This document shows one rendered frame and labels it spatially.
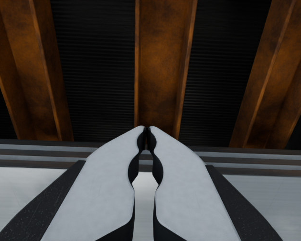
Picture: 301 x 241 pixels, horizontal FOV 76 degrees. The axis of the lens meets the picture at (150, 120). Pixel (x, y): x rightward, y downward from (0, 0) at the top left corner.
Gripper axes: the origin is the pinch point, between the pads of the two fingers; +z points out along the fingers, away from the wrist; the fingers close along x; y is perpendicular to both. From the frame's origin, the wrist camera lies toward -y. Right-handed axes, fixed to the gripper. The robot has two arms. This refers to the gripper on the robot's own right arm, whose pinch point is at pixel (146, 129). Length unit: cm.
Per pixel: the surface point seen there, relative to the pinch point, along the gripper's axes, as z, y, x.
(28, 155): 7.0, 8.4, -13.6
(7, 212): 5.7, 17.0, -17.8
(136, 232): 5.7, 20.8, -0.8
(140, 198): 5.7, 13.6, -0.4
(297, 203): 5.7, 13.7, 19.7
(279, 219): 5.7, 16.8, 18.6
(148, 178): 5.7, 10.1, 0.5
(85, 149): 7.9, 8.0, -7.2
